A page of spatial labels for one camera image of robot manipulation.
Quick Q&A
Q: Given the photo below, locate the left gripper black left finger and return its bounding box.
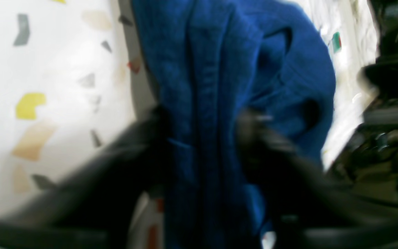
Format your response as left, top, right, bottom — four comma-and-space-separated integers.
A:
0, 106, 170, 249

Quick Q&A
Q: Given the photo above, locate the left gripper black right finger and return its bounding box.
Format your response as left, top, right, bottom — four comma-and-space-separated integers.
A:
237, 109, 398, 249

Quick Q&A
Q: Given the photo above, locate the navy blue t-shirt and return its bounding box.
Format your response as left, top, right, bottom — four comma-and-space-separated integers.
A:
132, 0, 336, 249

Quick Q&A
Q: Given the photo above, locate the terrazzo patterned tablecloth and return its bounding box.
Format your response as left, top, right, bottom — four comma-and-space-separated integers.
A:
0, 0, 380, 249

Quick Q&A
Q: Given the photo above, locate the green round object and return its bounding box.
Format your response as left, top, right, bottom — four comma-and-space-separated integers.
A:
331, 32, 342, 54

